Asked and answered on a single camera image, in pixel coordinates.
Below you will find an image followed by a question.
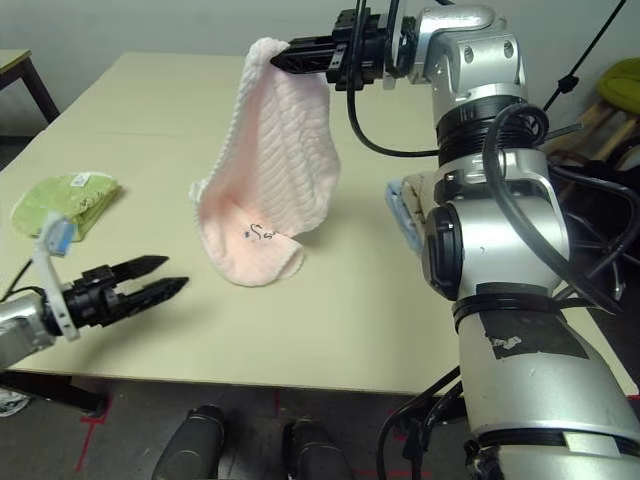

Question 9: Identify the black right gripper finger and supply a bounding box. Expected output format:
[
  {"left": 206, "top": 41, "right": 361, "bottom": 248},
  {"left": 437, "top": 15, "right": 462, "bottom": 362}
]
[
  {"left": 269, "top": 47, "right": 346, "bottom": 77},
  {"left": 287, "top": 34, "right": 342, "bottom": 53}
]

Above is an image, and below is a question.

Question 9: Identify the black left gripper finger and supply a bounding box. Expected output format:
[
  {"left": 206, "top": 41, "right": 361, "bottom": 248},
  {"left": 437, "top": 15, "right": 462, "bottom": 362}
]
[
  {"left": 119, "top": 276, "right": 190, "bottom": 319},
  {"left": 110, "top": 255, "right": 170, "bottom": 281}
]

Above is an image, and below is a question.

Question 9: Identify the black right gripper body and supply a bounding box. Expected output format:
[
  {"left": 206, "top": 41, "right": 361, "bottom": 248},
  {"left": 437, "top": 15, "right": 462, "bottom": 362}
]
[{"left": 324, "top": 9, "right": 416, "bottom": 91}]

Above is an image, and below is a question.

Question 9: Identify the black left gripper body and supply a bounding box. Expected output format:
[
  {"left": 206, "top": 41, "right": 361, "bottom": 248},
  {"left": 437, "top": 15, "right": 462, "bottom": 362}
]
[{"left": 62, "top": 264, "right": 126, "bottom": 329}]

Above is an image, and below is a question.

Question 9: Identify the pink terry towel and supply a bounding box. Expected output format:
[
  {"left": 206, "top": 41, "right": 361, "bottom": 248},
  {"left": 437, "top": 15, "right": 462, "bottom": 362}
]
[{"left": 188, "top": 37, "right": 342, "bottom": 289}]

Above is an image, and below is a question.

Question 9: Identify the green folded towel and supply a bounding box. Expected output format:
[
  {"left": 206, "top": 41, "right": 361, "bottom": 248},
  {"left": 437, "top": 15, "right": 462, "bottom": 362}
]
[{"left": 10, "top": 171, "right": 122, "bottom": 244}]

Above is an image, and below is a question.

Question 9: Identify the light blue folded towel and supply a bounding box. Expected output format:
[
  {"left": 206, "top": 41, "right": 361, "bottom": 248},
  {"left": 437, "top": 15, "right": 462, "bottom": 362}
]
[{"left": 384, "top": 180, "right": 426, "bottom": 251}]

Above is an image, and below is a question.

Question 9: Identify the black table base bar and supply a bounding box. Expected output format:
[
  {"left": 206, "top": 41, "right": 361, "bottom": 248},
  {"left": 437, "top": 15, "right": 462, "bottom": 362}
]
[{"left": 0, "top": 372, "right": 109, "bottom": 416}]

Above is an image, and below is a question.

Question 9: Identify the robot left leg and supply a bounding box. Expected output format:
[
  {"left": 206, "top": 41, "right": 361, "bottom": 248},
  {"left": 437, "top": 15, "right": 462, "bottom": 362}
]
[{"left": 152, "top": 404, "right": 226, "bottom": 480}]

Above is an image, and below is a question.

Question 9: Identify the robot leg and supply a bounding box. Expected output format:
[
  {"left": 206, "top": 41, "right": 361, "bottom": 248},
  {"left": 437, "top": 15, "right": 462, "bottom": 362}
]
[
  {"left": 152, "top": 404, "right": 226, "bottom": 480},
  {"left": 282, "top": 419, "right": 351, "bottom": 480}
]

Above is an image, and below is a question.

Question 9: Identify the black stand pole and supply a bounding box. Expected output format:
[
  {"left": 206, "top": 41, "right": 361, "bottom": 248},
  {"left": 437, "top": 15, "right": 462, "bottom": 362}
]
[{"left": 542, "top": 0, "right": 629, "bottom": 114}]

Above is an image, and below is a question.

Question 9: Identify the robot right leg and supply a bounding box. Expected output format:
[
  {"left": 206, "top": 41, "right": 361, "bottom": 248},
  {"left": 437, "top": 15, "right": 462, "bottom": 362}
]
[{"left": 282, "top": 419, "right": 351, "bottom": 480}]

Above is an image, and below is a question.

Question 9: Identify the wooden stool green cushion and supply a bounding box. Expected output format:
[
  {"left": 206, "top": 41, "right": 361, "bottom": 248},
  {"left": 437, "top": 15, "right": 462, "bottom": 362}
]
[{"left": 547, "top": 57, "right": 640, "bottom": 166}]

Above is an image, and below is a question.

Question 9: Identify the black office chair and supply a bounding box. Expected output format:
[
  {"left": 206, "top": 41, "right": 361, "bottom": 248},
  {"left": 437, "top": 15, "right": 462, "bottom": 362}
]
[{"left": 549, "top": 149, "right": 640, "bottom": 301}]

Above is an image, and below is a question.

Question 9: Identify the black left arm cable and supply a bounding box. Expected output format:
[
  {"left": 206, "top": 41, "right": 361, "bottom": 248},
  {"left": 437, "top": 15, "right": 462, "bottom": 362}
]
[{"left": 0, "top": 259, "right": 36, "bottom": 301}]

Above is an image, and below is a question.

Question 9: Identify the beige side table black frame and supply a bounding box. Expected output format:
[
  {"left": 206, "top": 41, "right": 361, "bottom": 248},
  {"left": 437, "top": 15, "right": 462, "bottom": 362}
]
[{"left": 0, "top": 48, "right": 61, "bottom": 136}]

